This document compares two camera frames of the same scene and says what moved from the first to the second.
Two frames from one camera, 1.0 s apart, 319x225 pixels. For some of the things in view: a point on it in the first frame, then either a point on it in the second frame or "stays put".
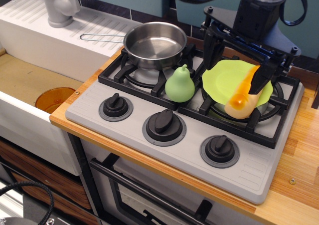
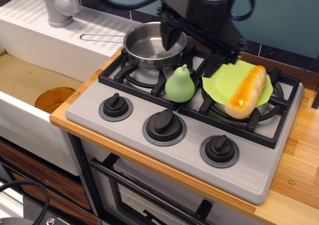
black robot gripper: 255,23 to 207,16
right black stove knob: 219,151 stays put
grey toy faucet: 61,8 stays put
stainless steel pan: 152,46 stays put
